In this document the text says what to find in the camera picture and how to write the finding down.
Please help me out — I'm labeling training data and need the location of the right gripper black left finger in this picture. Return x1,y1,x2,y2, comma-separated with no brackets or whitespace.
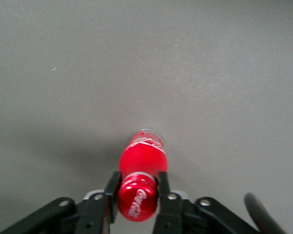
0,171,123,234

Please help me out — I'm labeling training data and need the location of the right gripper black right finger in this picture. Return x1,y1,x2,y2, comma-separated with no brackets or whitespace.
153,171,262,234

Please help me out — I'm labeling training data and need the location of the red coke bottle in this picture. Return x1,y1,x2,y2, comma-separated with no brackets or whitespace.
117,128,168,223

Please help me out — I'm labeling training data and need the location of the thick black camera cable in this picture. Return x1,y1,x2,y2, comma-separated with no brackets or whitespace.
243,192,287,234

